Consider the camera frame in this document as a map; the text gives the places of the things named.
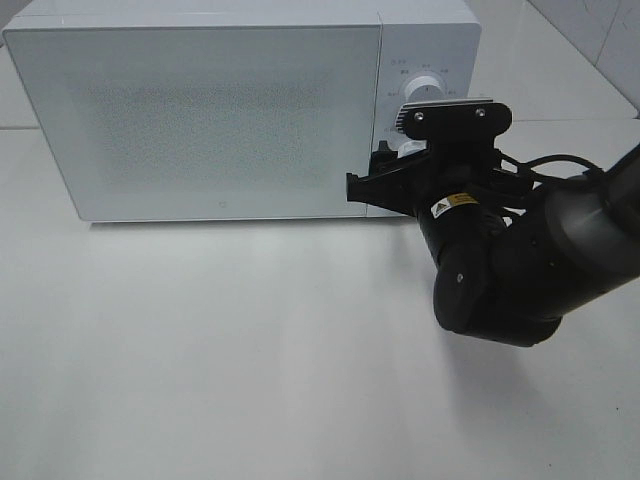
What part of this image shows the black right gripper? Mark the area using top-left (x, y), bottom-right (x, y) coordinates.
top-left (346, 98), bottom-right (530, 260)

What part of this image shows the white microwave oven body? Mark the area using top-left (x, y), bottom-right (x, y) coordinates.
top-left (2, 1), bottom-right (482, 218)

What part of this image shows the upper white power knob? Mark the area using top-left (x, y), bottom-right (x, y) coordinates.
top-left (403, 73), bottom-right (445, 103)

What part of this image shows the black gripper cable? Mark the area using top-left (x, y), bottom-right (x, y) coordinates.
top-left (479, 149), bottom-right (609, 231)

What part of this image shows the white timer knob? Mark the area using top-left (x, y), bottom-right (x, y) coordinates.
top-left (398, 140), bottom-right (427, 156)

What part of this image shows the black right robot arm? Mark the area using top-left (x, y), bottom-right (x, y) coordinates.
top-left (346, 99), bottom-right (639, 347)

